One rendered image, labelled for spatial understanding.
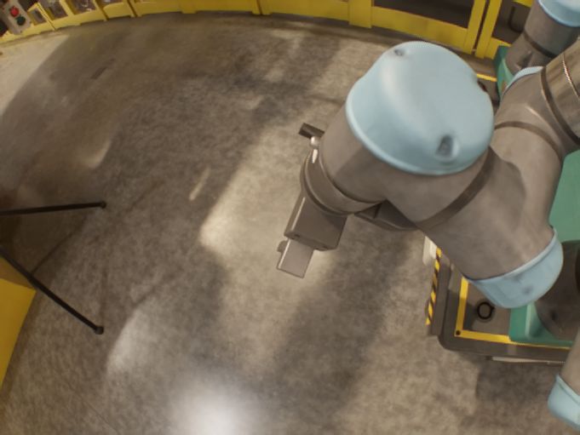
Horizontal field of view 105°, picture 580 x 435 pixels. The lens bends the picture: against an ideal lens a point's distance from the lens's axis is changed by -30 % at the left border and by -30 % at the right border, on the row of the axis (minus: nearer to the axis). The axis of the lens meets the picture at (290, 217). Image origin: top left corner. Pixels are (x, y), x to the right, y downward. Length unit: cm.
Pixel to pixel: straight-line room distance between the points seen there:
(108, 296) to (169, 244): 29
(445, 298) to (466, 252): 36
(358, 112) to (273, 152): 91
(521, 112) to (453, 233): 13
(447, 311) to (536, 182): 37
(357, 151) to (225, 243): 81
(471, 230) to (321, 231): 16
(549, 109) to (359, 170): 16
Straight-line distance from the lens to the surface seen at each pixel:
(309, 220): 30
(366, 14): 157
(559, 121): 27
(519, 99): 29
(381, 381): 86
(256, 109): 122
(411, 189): 18
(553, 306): 48
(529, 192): 22
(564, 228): 58
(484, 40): 153
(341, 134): 19
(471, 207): 19
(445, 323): 56
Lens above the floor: 85
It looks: 64 degrees down
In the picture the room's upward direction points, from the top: 21 degrees counter-clockwise
